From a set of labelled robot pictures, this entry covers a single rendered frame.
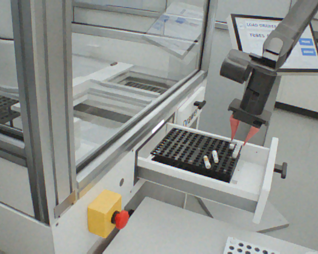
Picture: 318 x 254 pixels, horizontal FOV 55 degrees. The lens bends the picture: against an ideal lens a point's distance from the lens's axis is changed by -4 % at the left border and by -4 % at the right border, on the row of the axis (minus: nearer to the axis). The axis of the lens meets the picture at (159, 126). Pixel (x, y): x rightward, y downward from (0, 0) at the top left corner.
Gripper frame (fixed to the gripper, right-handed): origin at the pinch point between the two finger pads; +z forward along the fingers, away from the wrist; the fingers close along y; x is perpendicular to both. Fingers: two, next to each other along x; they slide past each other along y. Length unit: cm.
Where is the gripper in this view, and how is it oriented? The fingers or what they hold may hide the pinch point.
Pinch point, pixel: (238, 140)
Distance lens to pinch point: 84.6
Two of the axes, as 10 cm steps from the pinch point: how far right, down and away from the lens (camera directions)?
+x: -4.4, 3.7, -8.2
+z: -2.1, 8.5, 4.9
